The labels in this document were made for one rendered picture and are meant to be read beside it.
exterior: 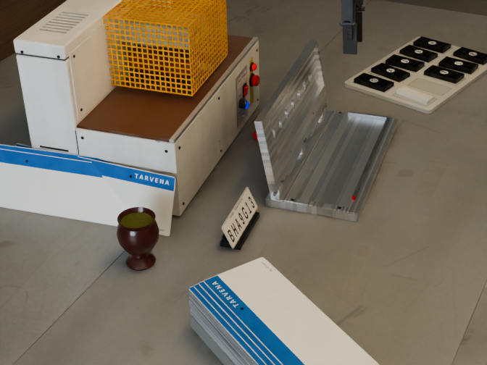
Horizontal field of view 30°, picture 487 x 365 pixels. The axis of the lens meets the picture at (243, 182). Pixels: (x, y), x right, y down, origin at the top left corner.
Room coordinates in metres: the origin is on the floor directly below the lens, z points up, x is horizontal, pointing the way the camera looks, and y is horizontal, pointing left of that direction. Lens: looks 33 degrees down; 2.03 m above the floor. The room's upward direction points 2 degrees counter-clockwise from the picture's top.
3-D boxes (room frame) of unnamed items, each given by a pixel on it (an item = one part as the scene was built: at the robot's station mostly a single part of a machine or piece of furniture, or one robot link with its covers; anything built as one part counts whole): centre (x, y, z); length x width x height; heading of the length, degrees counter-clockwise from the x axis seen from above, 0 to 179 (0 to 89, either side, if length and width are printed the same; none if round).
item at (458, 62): (2.32, -0.61, 0.92); 0.10 x 0.05 x 0.01; 53
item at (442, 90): (2.31, -0.51, 0.90); 0.40 x 0.27 x 0.01; 139
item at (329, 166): (1.84, -0.22, 0.92); 0.44 x 0.21 x 0.04; 160
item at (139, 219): (1.47, 0.21, 0.96); 0.09 x 0.09 x 0.11
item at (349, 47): (1.81, -0.24, 1.23); 0.03 x 0.01 x 0.07; 73
